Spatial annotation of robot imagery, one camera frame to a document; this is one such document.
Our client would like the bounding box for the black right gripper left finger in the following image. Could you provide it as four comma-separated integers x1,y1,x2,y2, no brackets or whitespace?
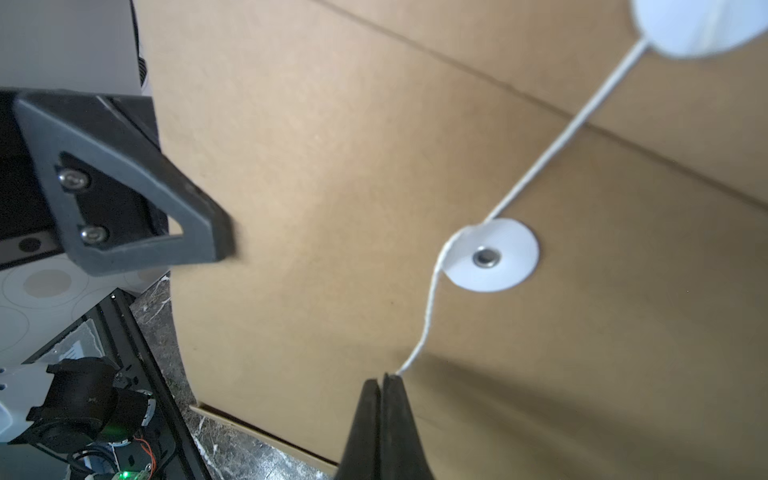
334,379,381,480

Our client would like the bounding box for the white string of stack bag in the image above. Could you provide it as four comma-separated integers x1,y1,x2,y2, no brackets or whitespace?
397,0,768,376

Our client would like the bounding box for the kraft file bag stack top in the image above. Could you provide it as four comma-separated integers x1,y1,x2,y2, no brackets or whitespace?
137,1,767,479

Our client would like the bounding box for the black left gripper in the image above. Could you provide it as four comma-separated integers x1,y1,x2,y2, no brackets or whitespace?
1,89,234,276

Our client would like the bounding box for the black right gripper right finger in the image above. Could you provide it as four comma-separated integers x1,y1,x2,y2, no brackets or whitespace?
381,375,434,480

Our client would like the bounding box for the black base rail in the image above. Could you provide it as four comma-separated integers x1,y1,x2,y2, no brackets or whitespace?
10,289,210,479

